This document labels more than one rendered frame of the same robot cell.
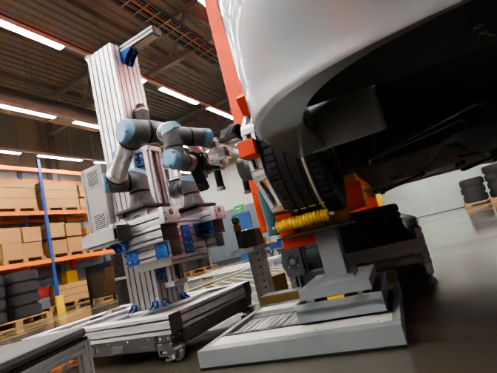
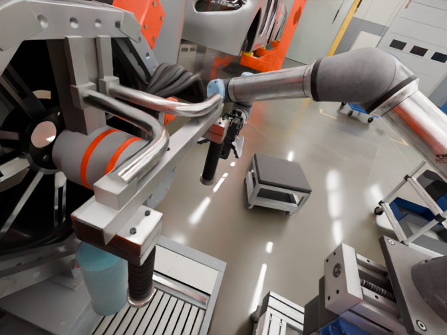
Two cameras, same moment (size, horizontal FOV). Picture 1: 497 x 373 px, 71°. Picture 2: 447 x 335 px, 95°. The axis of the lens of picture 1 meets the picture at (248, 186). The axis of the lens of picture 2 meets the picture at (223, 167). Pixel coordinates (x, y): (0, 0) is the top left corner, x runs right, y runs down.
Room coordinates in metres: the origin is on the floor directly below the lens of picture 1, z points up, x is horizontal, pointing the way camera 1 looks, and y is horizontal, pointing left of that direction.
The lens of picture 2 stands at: (2.15, 0.04, 1.16)
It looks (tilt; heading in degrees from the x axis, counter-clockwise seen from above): 36 degrees down; 165
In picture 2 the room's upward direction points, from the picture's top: 18 degrees clockwise
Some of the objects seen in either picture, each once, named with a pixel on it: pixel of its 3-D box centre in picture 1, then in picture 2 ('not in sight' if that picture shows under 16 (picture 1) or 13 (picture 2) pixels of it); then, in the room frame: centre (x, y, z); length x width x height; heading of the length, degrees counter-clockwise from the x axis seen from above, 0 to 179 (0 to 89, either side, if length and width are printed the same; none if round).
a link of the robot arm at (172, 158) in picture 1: (176, 159); (239, 113); (1.35, 0.25, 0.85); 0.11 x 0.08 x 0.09; 159
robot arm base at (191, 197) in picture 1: (192, 199); not in sight; (2.46, 0.41, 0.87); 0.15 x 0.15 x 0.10
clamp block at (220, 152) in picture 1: (218, 153); (209, 125); (1.66, 0.10, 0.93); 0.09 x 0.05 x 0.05; 69
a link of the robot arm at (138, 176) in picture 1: (136, 180); not in sight; (2.01, 0.63, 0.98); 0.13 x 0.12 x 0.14; 129
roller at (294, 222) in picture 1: (302, 220); not in sight; (1.60, -0.20, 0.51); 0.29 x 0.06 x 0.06; 69
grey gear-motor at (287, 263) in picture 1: (322, 265); not in sight; (2.07, -0.30, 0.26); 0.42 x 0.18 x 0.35; 69
